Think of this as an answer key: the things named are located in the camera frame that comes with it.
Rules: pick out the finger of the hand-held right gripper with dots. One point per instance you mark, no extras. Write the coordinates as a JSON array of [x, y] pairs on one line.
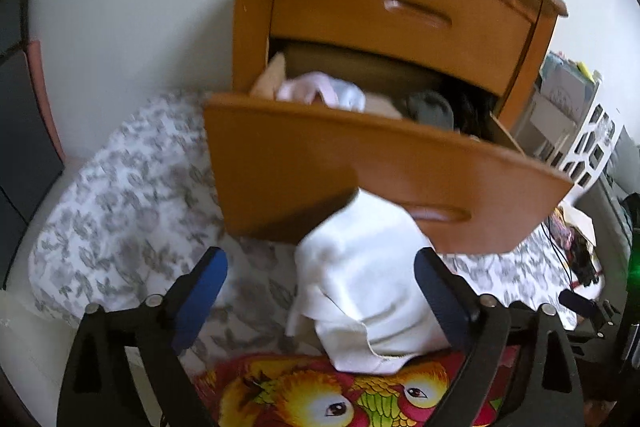
[[580, 304]]

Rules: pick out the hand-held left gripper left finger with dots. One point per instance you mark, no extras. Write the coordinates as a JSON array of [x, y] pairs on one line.
[[202, 294]]

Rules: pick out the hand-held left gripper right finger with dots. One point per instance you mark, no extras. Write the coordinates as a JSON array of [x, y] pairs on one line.
[[440, 292]]

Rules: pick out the white garment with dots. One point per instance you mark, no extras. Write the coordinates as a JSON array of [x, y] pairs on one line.
[[365, 282]]

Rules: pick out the black lace garment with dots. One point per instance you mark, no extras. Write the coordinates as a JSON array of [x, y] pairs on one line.
[[470, 112]]

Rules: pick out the grey sock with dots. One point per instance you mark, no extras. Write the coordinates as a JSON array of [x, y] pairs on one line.
[[430, 109]]

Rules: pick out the pale blue garment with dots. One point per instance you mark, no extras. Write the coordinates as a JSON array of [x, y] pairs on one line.
[[345, 96]]

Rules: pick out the pink garment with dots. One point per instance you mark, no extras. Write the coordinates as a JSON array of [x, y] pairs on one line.
[[305, 87]]

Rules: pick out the grey floral quilt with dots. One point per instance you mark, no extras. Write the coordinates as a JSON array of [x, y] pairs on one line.
[[130, 217]]

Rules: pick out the red printed blanket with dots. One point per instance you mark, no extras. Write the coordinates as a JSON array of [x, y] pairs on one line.
[[290, 397]]

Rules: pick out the white shelf unit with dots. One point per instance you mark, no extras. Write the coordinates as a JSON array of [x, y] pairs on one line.
[[555, 107]]

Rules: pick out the pink foam mat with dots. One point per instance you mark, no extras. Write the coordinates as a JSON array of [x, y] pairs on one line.
[[47, 102]]

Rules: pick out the wooden nightstand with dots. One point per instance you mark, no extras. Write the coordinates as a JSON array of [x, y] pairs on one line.
[[250, 22]]

